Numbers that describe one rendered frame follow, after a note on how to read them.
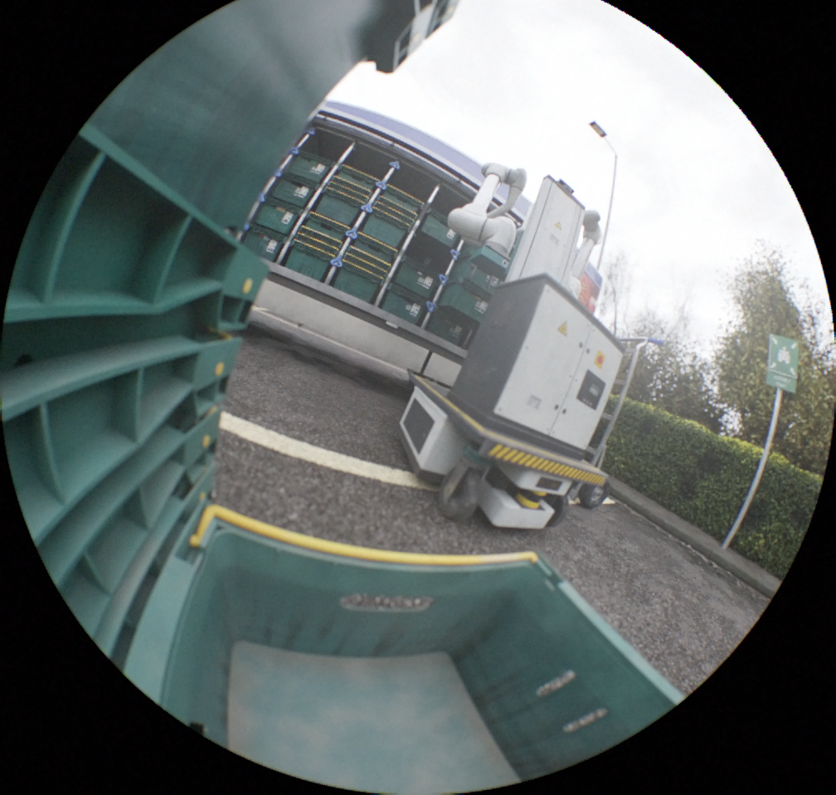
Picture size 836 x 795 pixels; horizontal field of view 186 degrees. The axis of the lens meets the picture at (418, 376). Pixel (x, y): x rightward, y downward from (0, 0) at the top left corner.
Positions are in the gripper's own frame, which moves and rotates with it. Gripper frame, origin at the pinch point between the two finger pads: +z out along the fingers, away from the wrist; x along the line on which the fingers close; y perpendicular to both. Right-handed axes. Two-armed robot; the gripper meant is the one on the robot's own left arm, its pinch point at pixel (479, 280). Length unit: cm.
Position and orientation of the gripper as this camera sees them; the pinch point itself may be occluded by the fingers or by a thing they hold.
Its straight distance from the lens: 175.4
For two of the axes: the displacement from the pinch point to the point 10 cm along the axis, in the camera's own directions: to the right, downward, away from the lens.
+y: -2.2, -1.8, 9.6
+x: -8.9, -3.7, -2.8
